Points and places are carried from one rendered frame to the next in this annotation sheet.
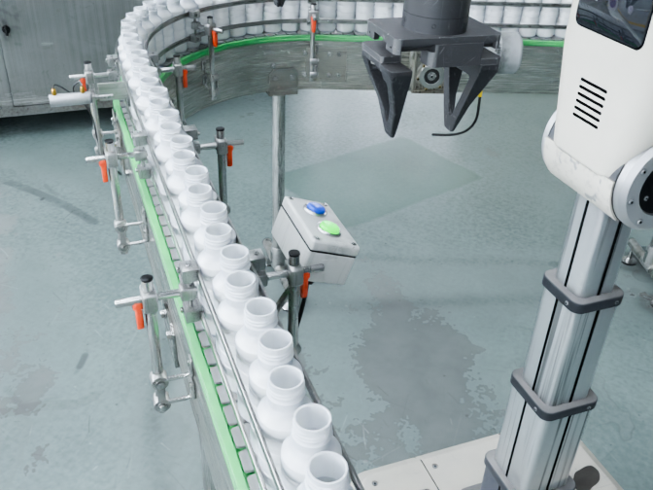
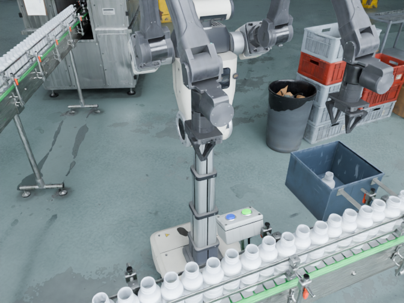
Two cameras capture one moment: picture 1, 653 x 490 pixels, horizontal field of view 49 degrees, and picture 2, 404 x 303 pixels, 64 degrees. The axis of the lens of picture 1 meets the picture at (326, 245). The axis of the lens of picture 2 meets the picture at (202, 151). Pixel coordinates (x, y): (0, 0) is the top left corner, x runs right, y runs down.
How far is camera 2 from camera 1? 1.33 m
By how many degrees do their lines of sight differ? 72
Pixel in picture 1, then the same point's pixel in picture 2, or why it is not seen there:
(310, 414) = (374, 205)
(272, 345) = (344, 218)
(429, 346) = (59, 294)
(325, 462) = (389, 202)
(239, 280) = (315, 229)
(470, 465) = (176, 269)
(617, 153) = not seen: hidden behind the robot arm
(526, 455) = (214, 230)
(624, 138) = not seen: hidden behind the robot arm
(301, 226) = (249, 220)
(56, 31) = not seen: outside the picture
